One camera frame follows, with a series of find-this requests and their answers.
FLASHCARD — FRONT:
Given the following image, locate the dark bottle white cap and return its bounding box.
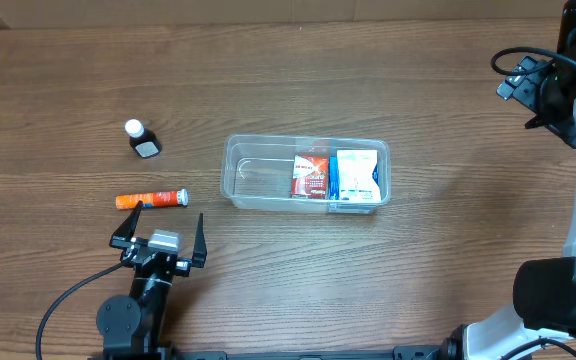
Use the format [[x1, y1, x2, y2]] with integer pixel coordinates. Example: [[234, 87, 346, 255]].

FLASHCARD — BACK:
[[124, 119, 162, 158]]

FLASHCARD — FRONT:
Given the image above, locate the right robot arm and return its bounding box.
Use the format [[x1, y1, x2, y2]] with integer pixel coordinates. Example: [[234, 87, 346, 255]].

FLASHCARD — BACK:
[[175, 19, 576, 353]]

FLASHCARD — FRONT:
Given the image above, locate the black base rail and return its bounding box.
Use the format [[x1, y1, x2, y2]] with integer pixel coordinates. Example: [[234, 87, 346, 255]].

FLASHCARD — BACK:
[[87, 344, 534, 360]]

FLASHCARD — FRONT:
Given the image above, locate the clear plastic container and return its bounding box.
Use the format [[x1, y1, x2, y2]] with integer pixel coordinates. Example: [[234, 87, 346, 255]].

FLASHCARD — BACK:
[[221, 134, 391, 214]]

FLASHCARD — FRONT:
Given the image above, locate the white and blue box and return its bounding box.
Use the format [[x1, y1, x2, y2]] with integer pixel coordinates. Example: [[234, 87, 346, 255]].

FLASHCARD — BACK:
[[328, 150, 381, 203]]

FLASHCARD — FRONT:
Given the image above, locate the orange tablet tube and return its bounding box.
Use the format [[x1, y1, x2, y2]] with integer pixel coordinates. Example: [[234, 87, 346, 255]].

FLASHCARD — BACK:
[[115, 189, 189, 210]]

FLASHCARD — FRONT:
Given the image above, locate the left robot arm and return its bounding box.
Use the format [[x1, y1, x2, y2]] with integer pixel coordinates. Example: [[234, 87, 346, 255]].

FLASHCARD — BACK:
[[96, 203, 207, 359]]

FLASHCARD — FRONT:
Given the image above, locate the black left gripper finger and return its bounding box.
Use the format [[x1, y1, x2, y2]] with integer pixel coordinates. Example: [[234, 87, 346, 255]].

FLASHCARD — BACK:
[[192, 213, 207, 258], [112, 201, 143, 239]]

